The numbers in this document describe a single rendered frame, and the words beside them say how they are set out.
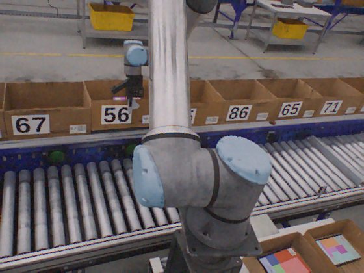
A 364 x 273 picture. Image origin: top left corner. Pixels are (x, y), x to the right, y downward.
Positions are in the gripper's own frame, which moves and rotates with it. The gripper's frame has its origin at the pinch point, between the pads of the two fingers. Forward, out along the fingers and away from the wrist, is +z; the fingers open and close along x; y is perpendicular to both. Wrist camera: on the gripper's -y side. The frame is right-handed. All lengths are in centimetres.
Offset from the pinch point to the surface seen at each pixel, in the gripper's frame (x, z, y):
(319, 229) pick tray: -75, 39, 73
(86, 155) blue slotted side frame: 2.1, 24.6, -22.2
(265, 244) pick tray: -75, 39, 42
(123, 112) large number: -0.2, 0.4, -2.5
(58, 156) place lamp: -3.8, 20.9, -36.5
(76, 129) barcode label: 0.7, 8.2, -27.0
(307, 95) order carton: 14, -1, 137
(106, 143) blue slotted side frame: -3.2, 16.4, -12.6
